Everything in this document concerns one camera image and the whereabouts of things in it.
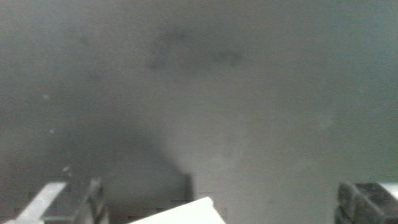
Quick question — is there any white drawer box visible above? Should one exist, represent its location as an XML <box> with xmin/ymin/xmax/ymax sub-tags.
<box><xmin>127</xmin><ymin>197</ymin><xmax>225</xmax><ymax>224</ymax></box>

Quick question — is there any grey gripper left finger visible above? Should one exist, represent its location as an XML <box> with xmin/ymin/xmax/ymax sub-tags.
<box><xmin>10</xmin><ymin>178</ymin><xmax>106</xmax><ymax>224</ymax></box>

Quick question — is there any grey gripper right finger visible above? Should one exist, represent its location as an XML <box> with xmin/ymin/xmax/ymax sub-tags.
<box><xmin>335</xmin><ymin>182</ymin><xmax>398</xmax><ymax>224</ymax></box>

